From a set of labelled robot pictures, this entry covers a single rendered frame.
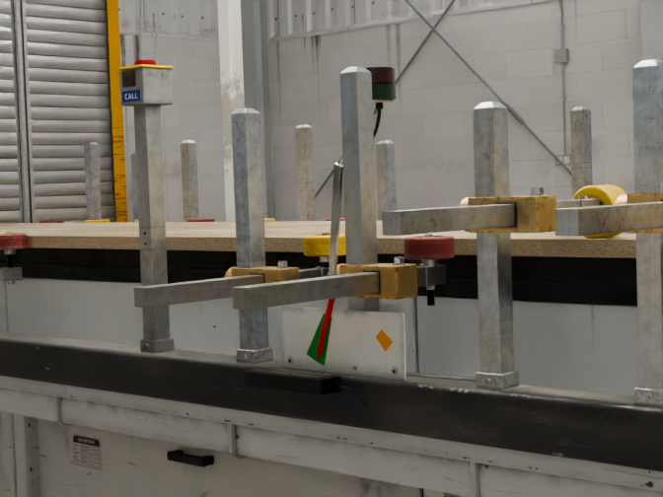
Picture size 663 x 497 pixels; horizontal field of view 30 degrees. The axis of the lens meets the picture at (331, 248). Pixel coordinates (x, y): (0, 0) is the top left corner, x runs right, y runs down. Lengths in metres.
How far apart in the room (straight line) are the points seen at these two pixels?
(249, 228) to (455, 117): 8.73
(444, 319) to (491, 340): 0.33
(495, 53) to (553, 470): 8.89
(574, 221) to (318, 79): 10.50
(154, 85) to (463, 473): 0.90
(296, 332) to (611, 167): 8.01
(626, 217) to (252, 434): 0.93
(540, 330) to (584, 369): 0.10
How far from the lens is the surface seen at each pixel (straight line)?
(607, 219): 1.42
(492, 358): 1.76
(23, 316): 3.02
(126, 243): 2.65
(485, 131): 1.75
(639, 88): 1.62
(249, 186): 2.07
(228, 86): 3.53
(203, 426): 2.25
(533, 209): 1.69
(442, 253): 1.95
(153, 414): 2.35
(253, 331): 2.08
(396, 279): 1.85
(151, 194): 2.27
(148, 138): 2.27
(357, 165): 1.90
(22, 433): 3.09
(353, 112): 1.90
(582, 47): 10.08
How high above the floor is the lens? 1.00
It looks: 3 degrees down
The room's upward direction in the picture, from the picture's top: 2 degrees counter-clockwise
